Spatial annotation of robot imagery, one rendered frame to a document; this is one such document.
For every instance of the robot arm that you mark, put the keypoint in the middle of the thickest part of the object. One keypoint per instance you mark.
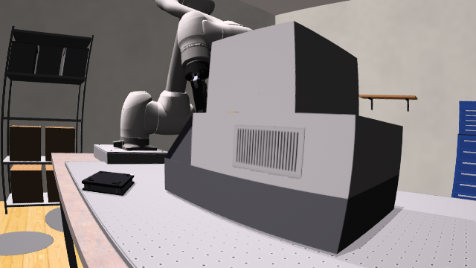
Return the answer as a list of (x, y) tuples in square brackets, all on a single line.
[(196, 31)]

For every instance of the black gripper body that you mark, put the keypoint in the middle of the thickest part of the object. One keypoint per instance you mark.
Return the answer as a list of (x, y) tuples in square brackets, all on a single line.
[(197, 68)]

